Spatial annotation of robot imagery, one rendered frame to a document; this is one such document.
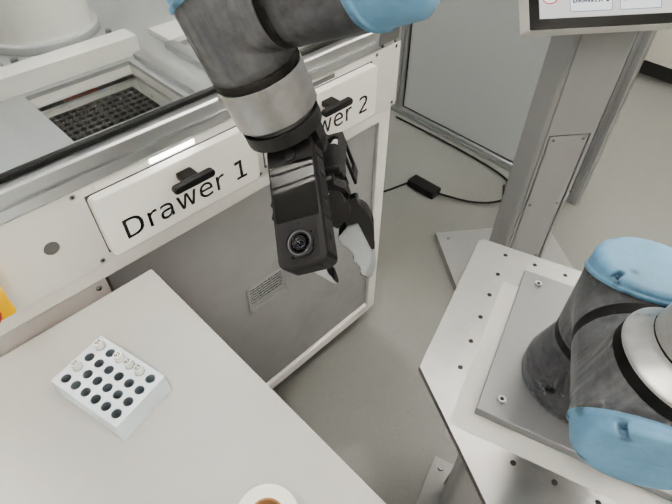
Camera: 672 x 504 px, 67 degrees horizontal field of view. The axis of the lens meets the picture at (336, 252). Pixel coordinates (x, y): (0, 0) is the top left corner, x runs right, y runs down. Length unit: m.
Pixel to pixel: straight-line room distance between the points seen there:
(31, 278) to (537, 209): 1.38
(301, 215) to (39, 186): 0.44
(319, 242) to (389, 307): 1.37
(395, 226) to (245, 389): 1.42
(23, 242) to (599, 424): 0.72
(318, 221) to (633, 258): 0.36
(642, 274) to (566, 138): 1.00
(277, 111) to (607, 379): 0.37
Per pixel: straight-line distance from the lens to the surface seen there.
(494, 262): 0.90
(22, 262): 0.82
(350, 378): 1.60
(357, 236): 0.51
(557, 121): 1.51
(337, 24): 0.36
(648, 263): 0.63
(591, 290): 0.62
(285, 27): 0.37
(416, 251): 1.96
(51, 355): 0.85
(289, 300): 1.30
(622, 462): 0.55
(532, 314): 0.84
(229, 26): 0.38
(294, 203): 0.43
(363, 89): 1.06
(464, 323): 0.80
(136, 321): 0.84
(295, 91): 0.42
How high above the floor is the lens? 1.39
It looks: 46 degrees down
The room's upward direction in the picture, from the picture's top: straight up
